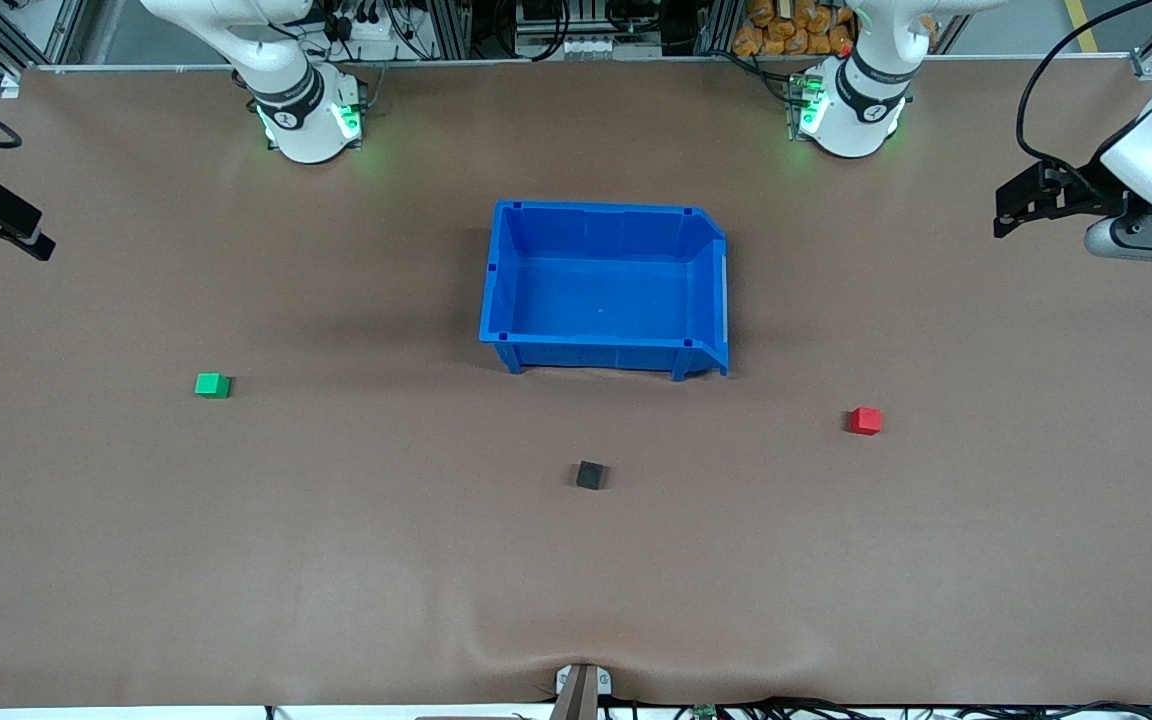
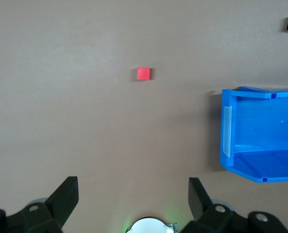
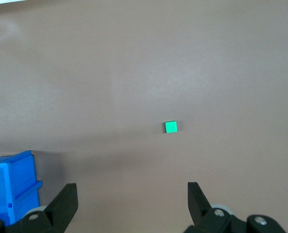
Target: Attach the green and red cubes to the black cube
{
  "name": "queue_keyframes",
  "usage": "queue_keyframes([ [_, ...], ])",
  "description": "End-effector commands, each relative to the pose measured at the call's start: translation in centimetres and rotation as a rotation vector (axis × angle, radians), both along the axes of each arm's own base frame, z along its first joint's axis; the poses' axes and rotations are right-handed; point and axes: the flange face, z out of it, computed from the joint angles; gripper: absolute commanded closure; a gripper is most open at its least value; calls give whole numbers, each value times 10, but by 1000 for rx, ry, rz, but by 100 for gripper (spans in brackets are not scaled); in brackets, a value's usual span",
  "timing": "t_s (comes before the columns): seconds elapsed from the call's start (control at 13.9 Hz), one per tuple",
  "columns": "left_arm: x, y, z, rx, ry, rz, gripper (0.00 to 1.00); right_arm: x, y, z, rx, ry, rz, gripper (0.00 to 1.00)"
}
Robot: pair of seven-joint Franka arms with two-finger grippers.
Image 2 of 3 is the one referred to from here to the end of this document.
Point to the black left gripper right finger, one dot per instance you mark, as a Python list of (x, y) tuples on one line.
[(199, 201)]

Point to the blue plastic storage bin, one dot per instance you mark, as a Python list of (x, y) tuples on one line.
[(260, 126)]

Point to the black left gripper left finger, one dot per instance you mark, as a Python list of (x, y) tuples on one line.
[(59, 201)]

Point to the brown table mat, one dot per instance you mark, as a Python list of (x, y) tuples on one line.
[(61, 97)]

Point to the red cube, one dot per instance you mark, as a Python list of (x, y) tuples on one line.
[(143, 73)]

